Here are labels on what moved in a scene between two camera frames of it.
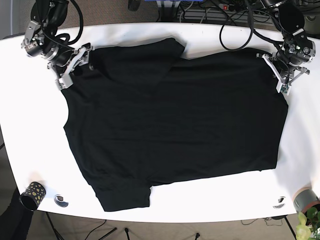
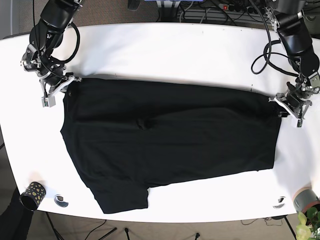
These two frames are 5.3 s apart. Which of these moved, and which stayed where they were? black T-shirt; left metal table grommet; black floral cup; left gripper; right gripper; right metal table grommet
Moved: right gripper; black T-shirt; left gripper
Stayed: left metal table grommet; black floral cup; right metal table grommet
